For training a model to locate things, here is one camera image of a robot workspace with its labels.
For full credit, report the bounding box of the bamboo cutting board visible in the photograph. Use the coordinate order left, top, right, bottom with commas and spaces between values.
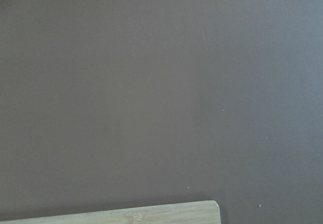
1, 200, 221, 223

